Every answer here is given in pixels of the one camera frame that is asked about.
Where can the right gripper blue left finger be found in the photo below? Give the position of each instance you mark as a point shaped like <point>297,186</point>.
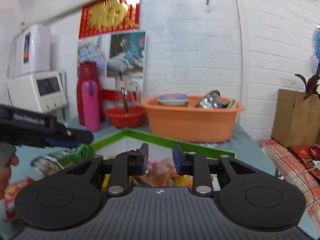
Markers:
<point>137,160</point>

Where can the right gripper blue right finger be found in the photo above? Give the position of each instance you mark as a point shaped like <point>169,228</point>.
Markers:
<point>178,156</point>

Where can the yellow cake snack packet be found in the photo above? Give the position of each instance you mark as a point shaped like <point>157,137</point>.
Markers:
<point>184,180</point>

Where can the red checkered snack packet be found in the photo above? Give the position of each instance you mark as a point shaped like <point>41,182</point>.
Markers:
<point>10,196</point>

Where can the person's left hand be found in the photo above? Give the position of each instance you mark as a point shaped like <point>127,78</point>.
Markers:
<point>5,175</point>

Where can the green cardboard box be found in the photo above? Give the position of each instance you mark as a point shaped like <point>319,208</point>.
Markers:
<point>159,147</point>

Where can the peanut packet pink strip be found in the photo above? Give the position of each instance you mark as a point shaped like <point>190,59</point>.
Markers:
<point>158,172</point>

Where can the orange plastic tub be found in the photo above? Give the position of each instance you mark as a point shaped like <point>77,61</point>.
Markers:
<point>188,123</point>

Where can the white water dispenser machine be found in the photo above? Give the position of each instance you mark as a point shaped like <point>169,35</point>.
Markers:
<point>40,92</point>

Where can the red plastic basin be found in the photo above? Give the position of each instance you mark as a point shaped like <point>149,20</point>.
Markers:
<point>120,119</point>

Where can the clear dark candy packet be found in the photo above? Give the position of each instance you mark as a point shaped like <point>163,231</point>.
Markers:
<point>49,164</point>

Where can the green candy packet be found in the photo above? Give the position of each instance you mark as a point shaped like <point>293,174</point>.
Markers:
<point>81,153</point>

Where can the lidded tin container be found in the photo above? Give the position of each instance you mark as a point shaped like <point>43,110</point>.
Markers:
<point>173,100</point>

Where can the steel bowl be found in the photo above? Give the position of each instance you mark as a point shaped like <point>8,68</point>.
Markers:
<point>211,100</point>

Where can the glass pitcher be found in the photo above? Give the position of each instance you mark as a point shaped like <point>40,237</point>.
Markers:
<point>127,94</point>

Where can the red thermos jug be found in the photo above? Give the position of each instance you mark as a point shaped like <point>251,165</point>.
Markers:
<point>88,71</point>

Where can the pink thermos bottle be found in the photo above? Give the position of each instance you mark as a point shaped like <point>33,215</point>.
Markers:
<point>90,103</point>

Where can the bedding poster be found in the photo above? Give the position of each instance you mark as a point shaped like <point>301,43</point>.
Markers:
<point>116,54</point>

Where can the brown cardboard box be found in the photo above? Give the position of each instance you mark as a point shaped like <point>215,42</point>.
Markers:
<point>296,121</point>

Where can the dark red leafed plant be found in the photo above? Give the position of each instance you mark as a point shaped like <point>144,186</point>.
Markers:
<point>312,85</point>

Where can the blue paper fan decoration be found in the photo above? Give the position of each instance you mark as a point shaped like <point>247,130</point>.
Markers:
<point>316,47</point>

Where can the white wall water purifier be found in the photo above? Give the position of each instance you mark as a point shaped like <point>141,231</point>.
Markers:
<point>33,50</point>

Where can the red fu wall hanging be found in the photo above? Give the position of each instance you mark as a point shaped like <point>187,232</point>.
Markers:
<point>106,16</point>

